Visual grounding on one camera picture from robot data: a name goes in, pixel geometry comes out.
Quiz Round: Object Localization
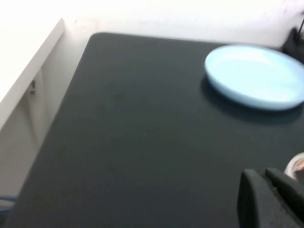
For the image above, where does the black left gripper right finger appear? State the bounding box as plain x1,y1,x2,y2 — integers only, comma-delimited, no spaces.
265,167,304,228

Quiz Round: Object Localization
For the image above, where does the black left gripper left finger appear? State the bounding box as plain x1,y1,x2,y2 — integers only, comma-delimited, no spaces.
237,168,284,228

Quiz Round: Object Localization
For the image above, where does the light blue round plate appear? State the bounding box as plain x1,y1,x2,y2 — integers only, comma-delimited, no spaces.
204,44,304,111

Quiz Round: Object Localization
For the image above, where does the white adhesive tape roll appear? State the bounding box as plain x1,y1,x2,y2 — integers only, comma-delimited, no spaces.
284,152,304,181

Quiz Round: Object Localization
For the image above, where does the black wire dish rack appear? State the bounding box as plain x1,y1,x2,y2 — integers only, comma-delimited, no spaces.
281,18,304,60

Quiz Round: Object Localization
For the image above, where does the blue cable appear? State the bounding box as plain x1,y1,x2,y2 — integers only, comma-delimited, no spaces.
0,195,18,214

